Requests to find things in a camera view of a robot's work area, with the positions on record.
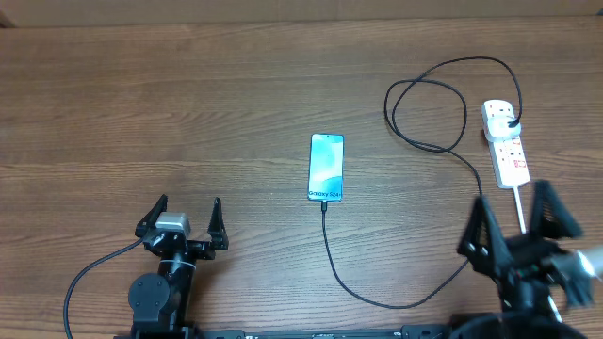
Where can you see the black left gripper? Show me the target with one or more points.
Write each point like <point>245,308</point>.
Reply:
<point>205,250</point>

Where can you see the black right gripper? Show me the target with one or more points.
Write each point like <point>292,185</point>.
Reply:
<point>491,248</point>

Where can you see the blue Galaxy smartphone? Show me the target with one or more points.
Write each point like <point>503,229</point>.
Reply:
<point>326,164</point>

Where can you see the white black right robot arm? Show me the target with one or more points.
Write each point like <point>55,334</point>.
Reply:
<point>515,323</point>

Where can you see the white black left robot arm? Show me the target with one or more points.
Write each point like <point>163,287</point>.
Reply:
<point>160,300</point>

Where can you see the white charger plug adapter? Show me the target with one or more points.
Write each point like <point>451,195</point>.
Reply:
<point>501,128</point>

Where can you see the white power strip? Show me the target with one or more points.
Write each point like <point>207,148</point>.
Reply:
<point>508,157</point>

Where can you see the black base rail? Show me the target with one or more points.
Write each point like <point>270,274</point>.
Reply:
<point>423,331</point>

